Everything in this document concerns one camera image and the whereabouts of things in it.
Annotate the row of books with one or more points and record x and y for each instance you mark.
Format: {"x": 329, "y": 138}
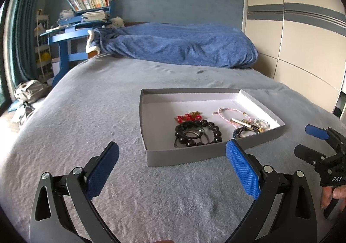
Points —
{"x": 89, "y": 0}

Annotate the person's right hand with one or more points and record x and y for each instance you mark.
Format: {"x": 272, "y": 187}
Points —
{"x": 340, "y": 191}

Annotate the grey bag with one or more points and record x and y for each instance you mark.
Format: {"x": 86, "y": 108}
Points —
{"x": 29, "y": 90}

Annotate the beige wardrobe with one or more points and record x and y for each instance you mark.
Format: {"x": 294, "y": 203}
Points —
{"x": 305, "y": 43}

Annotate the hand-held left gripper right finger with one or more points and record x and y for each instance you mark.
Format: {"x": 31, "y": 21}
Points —
{"x": 243, "y": 170}

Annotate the blue garment with white lining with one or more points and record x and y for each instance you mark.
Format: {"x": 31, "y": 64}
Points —
{"x": 92, "y": 43}

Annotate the teal curtain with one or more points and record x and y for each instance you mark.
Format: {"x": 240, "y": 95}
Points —
{"x": 24, "y": 29}

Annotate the silver bangle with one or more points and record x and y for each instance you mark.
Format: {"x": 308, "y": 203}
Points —
{"x": 201, "y": 143}

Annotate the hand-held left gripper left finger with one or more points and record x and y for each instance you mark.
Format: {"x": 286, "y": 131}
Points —
{"x": 102, "y": 170}

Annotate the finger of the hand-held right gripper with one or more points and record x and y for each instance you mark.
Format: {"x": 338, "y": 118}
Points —
{"x": 316, "y": 131}
{"x": 308, "y": 154}

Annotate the white shelf rack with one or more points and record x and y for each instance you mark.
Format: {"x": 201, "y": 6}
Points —
{"x": 43, "y": 51}

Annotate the stack of papers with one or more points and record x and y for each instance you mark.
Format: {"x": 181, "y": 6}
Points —
{"x": 93, "y": 16}

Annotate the blue desk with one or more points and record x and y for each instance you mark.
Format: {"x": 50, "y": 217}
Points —
{"x": 65, "y": 51}

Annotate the white cardboard box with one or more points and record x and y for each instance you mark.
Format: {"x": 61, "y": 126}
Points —
{"x": 162, "y": 129}

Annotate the white plush toy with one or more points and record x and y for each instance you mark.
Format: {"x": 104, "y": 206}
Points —
{"x": 116, "y": 21}

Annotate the bed with grey sheet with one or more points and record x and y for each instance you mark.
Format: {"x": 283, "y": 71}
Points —
{"x": 108, "y": 113}

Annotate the blue blanket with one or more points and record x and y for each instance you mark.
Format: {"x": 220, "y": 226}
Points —
{"x": 183, "y": 43}

